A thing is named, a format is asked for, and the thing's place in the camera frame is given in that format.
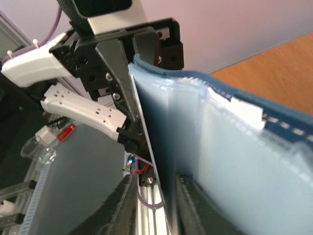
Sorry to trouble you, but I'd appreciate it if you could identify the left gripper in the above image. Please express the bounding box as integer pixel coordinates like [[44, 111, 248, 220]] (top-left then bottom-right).
[[50, 18, 184, 122]]

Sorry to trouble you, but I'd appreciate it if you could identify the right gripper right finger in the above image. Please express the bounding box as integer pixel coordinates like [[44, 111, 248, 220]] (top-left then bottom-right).
[[176, 175, 242, 235]]

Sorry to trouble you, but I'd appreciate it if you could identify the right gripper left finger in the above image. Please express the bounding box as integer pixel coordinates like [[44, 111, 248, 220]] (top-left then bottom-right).
[[69, 175, 137, 235]]

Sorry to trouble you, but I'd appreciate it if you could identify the blue card holder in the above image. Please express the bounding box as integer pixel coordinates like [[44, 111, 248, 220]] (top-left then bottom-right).
[[128, 54, 313, 235]]

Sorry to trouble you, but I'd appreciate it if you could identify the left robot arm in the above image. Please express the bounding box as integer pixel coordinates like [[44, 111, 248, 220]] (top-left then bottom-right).
[[0, 18, 184, 154]]

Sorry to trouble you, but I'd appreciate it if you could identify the left circuit board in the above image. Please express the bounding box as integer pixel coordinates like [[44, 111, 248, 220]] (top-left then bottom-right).
[[122, 158, 136, 172]]

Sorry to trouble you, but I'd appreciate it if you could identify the clear plastic cup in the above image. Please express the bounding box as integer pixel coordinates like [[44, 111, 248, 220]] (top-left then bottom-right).
[[21, 137, 57, 167]]

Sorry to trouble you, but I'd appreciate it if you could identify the aluminium rail base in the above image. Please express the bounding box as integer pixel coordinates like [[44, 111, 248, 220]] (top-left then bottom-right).
[[134, 185, 172, 235]]

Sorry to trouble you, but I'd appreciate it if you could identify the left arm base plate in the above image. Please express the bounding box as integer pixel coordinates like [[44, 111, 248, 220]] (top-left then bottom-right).
[[138, 167, 157, 187]]

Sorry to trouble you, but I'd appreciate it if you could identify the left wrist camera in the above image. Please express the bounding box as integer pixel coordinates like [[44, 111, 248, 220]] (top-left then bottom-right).
[[57, 0, 148, 36]]

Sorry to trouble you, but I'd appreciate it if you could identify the grey slotted cable duct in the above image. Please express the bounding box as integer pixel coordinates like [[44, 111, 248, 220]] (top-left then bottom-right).
[[18, 164, 50, 235]]

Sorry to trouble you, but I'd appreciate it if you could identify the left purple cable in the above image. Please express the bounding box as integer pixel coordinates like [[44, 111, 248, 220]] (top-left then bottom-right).
[[2, 4, 63, 62]]

